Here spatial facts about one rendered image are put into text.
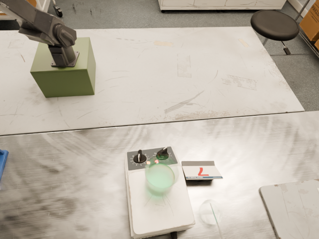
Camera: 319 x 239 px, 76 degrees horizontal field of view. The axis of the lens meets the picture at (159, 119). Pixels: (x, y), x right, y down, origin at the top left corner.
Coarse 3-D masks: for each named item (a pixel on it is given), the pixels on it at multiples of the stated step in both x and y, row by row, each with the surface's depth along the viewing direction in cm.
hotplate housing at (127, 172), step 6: (174, 150) 53; (126, 156) 51; (126, 162) 50; (126, 168) 48; (126, 174) 46; (126, 180) 45; (132, 228) 40; (174, 228) 41; (180, 228) 41; (186, 228) 41; (132, 234) 39; (144, 234) 40; (150, 234) 40; (156, 234) 41; (162, 234) 44; (174, 234) 42
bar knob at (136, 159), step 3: (138, 150) 50; (141, 150) 50; (138, 153) 49; (141, 153) 50; (135, 156) 50; (138, 156) 48; (141, 156) 50; (144, 156) 50; (135, 159) 49; (138, 159) 48; (141, 159) 49; (144, 159) 49; (135, 162) 49; (138, 162) 48; (141, 162) 48
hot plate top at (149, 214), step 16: (128, 176) 43; (144, 176) 44; (144, 192) 42; (176, 192) 42; (144, 208) 40; (160, 208) 40; (176, 208) 40; (144, 224) 39; (160, 224) 39; (176, 224) 39
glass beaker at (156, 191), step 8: (152, 160) 39; (160, 160) 40; (168, 160) 39; (144, 168) 36; (176, 168) 38; (176, 176) 39; (152, 184) 35; (152, 192) 39; (160, 192) 37; (168, 192) 39
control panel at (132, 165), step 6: (144, 150) 53; (150, 150) 53; (156, 150) 53; (168, 150) 53; (132, 156) 51; (150, 156) 51; (174, 156) 50; (132, 162) 49; (144, 162) 49; (132, 168) 47; (138, 168) 47
